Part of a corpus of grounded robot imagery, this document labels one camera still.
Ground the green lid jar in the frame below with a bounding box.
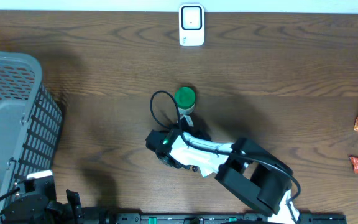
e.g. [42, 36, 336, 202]
[175, 86, 196, 115]

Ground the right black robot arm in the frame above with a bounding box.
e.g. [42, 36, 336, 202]
[145, 128, 300, 223]

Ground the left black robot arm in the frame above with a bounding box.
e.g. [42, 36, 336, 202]
[0, 175, 85, 224]

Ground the white barcode scanner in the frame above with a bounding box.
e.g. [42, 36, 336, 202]
[178, 3, 205, 47]

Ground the grey plastic mesh basket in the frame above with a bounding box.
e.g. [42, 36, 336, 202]
[0, 51, 63, 212]

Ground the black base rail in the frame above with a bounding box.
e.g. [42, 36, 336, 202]
[82, 212, 347, 224]

